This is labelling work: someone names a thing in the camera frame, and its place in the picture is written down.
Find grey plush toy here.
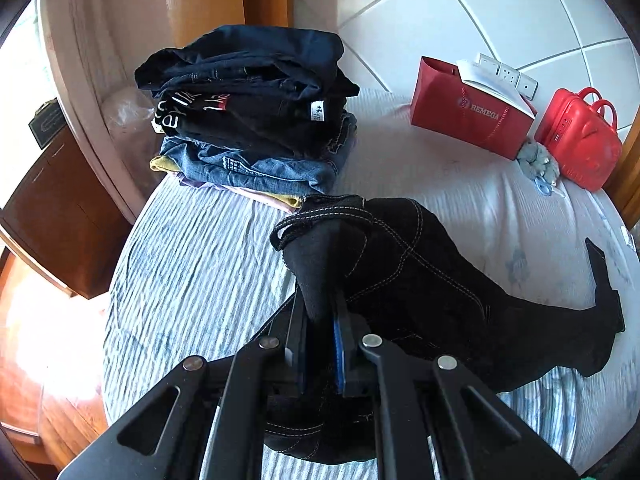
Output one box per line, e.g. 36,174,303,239
515,139,560,186

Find stack of folded clothes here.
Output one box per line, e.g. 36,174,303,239
134,25,359,198

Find white booklet in bag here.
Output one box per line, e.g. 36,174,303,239
457,60,536,119

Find black jeans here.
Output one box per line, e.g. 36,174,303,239
265,195,625,465

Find brown wooden nightstand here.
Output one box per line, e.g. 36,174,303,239
1,127,131,299

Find white wall socket panel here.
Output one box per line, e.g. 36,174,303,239
476,53,538,101

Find red Bemega paper bag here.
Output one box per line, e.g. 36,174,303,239
410,56,535,159

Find striped white bed sheet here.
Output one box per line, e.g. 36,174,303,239
102,90,639,471

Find red bear suitcase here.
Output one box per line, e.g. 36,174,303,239
535,87,623,192

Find blue handled scissors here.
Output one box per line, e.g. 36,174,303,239
534,177,554,197

